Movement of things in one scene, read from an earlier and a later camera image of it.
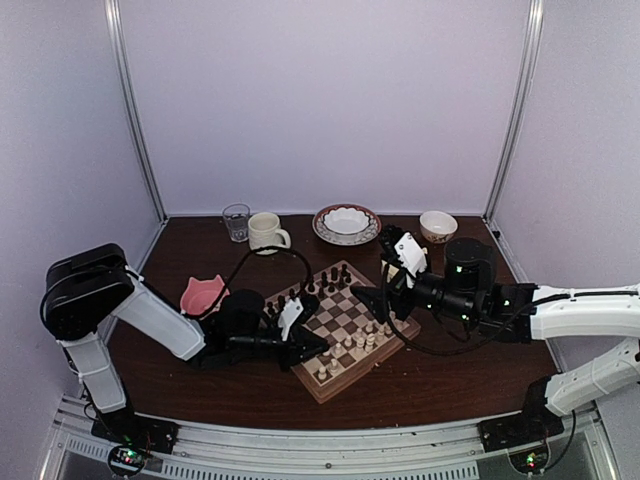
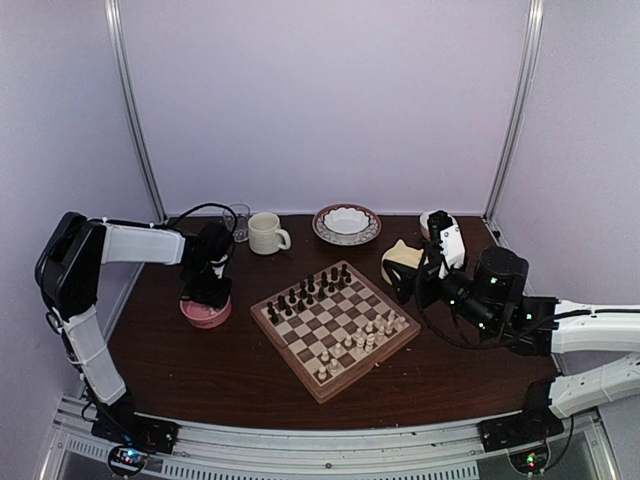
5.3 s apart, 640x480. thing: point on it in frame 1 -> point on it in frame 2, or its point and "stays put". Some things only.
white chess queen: x=359 y=352 stays put
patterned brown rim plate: x=371 y=233 stays put
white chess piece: x=381 y=338 stays put
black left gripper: x=301 y=340 -> x=220 y=297
